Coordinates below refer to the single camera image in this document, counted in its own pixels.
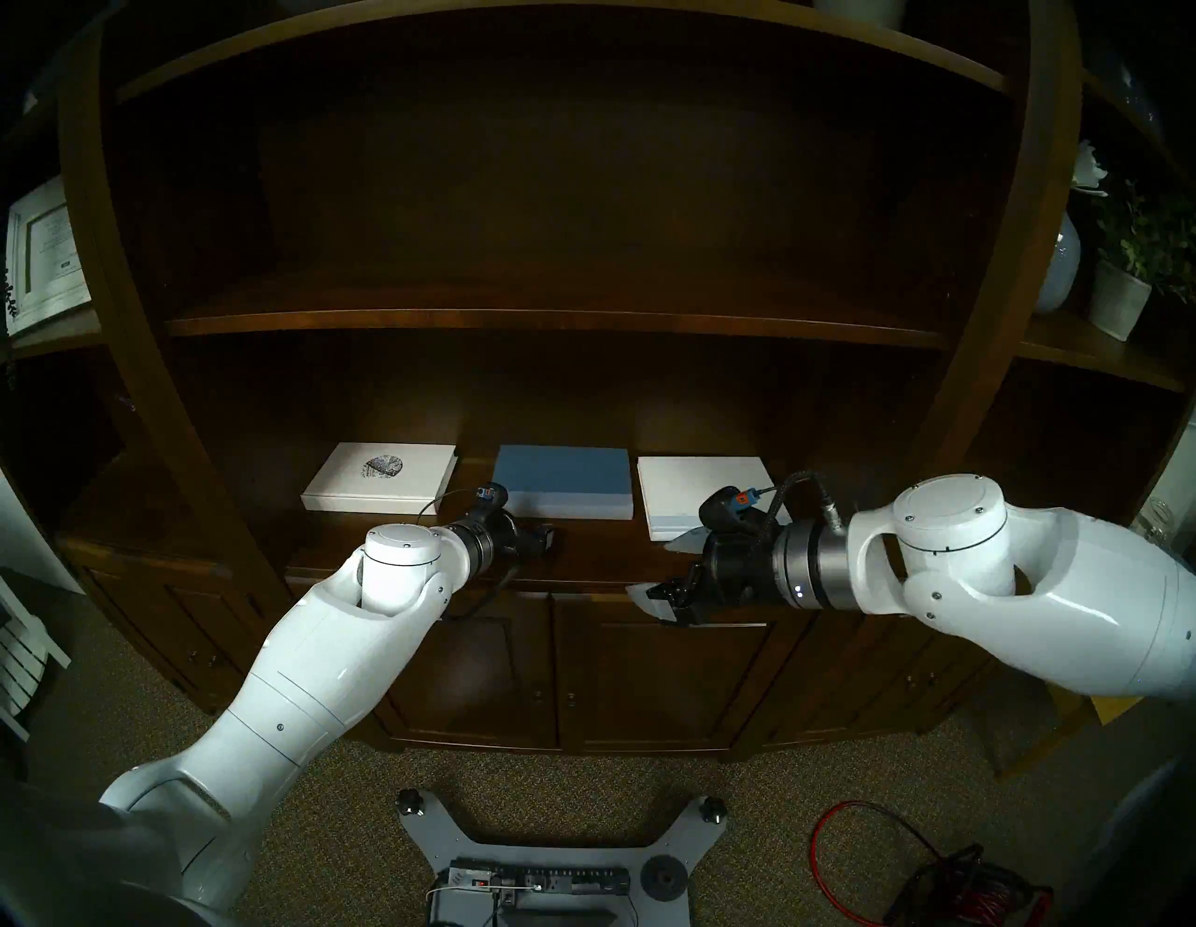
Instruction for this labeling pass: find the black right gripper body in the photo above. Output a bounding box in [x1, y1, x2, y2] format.
[675, 526, 784, 626]

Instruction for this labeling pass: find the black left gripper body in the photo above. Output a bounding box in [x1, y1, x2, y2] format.
[481, 507, 545, 563]

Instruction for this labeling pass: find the white book pale blue spine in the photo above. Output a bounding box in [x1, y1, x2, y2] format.
[637, 456, 791, 543]

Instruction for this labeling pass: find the blue cover hardback book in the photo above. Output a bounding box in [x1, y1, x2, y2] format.
[492, 445, 634, 521]

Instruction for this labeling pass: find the white book with round print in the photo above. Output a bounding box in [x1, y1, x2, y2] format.
[301, 442, 459, 515]

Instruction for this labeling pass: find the dark brown wooden bookcase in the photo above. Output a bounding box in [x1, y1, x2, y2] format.
[0, 0, 1196, 760]

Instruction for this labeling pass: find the round black rubber foot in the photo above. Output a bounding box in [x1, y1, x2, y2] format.
[640, 855, 688, 903]

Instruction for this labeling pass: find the black power strip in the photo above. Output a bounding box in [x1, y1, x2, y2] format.
[439, 860, 636, 903]

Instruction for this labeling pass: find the light wooden side table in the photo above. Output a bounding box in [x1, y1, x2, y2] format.
[995, 687, 1148, 782]

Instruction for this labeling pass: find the clear glass jar with sticks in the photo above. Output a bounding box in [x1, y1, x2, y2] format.
[1135, 498, 1180, 548]

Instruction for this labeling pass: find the white round vase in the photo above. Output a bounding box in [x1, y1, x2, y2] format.
[1032, 213, 1082, 315]

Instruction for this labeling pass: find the green plant in white pot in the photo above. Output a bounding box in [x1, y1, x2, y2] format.
[1086, 178, 1196, 342]

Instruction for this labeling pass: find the white slatted chair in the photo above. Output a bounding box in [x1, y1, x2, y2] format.
[0, 598, 72, 741]

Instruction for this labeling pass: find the white artificial flower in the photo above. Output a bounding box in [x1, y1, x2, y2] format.
[1070, 140, 1110, 197]

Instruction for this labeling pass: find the white framed certificate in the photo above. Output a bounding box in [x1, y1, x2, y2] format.
[5, 176, 93, 337]

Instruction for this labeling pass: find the dark hanging bead plant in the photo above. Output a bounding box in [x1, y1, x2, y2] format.
[0, 262, 20, 393]

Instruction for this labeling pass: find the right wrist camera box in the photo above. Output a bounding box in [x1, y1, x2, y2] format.
[701, 486, 769, 530]

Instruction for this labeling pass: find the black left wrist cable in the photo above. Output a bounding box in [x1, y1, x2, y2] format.
[439, 561, 517, 621]

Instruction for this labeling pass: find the red cable coil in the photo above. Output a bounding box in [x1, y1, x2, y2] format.
[808, 799, 1052, 927]

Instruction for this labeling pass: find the grey metal robot base plate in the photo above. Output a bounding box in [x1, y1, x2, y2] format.
[394, 790, 730, 927]

